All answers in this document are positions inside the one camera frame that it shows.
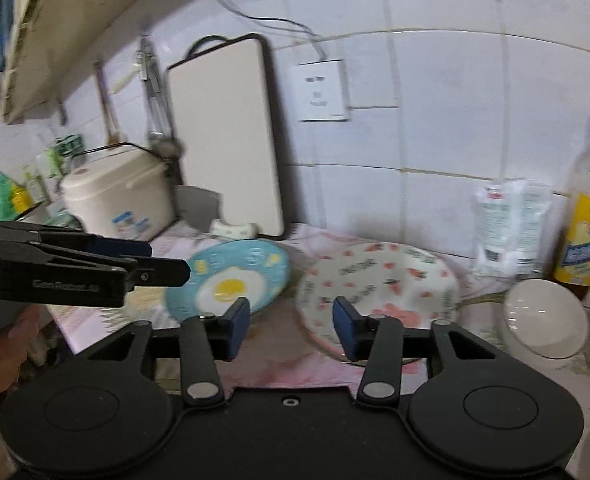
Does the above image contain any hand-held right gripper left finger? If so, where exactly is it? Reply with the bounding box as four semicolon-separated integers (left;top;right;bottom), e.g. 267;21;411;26
74;297;252;408

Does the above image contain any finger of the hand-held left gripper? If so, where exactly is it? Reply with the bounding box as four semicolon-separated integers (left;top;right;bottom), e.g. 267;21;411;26
40;230;153;260
50;257;192;291

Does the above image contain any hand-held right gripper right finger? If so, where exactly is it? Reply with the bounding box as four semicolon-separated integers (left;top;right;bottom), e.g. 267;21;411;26
333;296;512;408

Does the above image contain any blue fried egg plate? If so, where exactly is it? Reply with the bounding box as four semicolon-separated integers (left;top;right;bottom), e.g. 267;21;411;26
165;240;292;323

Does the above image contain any white strawberry print plate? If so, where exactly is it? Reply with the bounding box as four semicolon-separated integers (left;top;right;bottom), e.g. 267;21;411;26
295;242;462;362

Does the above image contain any white ribbed bowl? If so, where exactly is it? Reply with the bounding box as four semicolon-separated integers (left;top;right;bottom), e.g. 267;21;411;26
500;278;590;372

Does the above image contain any person's left hand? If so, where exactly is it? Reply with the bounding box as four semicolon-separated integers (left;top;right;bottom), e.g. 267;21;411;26
0;306;40;397

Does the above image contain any cream rice cooker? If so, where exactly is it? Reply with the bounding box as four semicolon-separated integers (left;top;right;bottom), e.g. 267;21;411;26
61;142;180;242

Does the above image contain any floral tablecloth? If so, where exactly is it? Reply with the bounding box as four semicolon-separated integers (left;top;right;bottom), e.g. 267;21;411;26
40;222;590;480

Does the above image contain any hanging wooden spatula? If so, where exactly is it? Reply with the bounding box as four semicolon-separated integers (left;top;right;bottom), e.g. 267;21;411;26
94;62;126;146

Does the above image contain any beige cutting board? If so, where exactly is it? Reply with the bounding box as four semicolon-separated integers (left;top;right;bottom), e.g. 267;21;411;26
166;34;288;241

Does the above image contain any hanging metal ladle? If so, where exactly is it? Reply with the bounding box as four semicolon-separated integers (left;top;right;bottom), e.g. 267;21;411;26
136;37;178;153

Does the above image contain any white salt bag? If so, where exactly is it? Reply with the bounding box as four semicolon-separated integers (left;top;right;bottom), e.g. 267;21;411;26
472;178;554;281

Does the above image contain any yellow label oil bottle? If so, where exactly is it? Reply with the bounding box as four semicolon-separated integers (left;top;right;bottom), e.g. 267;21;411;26
552;110;590;301

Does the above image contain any white handled cleaver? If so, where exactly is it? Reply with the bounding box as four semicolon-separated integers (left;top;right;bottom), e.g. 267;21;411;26
175;185;258;239

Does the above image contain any beige wall cabinet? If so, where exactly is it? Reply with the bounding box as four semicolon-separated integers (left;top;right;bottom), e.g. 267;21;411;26
0;0;190;126

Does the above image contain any white wall socket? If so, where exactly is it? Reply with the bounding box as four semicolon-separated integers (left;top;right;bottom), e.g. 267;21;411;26
295;60;350;122

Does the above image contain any thin wall cable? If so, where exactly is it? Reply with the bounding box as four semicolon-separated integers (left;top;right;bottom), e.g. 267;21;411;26
202;0;328;61

